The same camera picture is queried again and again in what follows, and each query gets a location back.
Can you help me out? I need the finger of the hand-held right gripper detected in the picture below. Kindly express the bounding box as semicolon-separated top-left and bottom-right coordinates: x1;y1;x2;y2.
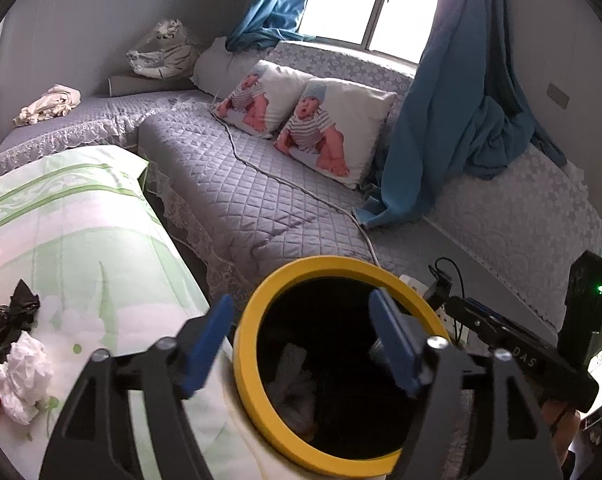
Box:
446;295;519;350

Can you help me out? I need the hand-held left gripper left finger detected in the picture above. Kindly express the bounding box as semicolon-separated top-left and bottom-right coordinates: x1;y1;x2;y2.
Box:
45;294;235;480

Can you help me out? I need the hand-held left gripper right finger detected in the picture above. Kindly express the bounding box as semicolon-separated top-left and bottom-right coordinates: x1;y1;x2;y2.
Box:
368;287;564;480

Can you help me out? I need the yellow rimmed trash bin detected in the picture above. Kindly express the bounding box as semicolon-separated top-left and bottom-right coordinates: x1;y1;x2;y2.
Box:
221;256;454;480

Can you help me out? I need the white tissue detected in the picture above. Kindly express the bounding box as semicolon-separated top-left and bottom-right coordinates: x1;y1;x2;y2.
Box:
0;331;54;426

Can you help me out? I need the torn black plastic piece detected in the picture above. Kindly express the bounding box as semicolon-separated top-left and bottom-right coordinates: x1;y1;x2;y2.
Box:
0;280;41;363

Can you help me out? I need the person's right hand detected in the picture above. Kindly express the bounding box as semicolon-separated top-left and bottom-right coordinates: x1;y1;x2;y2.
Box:
541;397;580;468

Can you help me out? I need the white power strip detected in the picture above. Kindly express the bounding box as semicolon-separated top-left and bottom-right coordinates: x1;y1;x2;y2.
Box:
398;274;466;346

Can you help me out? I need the grey quilted sofa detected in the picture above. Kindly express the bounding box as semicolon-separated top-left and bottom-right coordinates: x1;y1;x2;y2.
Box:
0;40;602;480

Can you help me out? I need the green floral bedsheet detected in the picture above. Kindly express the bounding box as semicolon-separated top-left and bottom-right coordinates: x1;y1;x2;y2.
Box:
0;145;262;480

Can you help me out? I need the long blue curtain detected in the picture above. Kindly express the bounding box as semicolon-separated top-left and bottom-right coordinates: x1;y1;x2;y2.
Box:
356;0;566;231

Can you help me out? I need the baby print pillow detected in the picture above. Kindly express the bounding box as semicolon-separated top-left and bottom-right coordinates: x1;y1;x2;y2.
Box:
273;77;398;190
215;60;312;139

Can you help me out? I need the grey bolster cushion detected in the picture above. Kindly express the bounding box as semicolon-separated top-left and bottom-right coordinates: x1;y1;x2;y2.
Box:
108;75;197;97

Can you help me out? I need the plain white pillow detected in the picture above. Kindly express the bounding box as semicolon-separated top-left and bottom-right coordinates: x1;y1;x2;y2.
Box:
190;36;277;93

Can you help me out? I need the crumpled cream cloth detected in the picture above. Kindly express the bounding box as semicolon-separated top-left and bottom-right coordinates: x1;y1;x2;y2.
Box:
14;84;82;127

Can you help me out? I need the white tiger plush toy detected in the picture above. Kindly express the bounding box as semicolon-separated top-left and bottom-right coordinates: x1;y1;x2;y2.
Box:
126;19;202;80

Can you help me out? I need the window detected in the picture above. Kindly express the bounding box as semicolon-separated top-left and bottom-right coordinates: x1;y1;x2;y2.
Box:
296;0;449;63

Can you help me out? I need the short blue curtain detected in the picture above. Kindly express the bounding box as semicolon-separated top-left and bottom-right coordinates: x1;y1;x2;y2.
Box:
226;0;322;53

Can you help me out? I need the black cable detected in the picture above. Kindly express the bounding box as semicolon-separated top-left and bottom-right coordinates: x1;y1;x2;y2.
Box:
428;257;469;346

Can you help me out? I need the white cable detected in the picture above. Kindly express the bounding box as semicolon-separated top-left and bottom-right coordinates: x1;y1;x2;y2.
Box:
211;95;382;268

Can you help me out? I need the wall switch plate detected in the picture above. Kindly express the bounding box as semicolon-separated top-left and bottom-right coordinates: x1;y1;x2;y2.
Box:
546;82;570;109

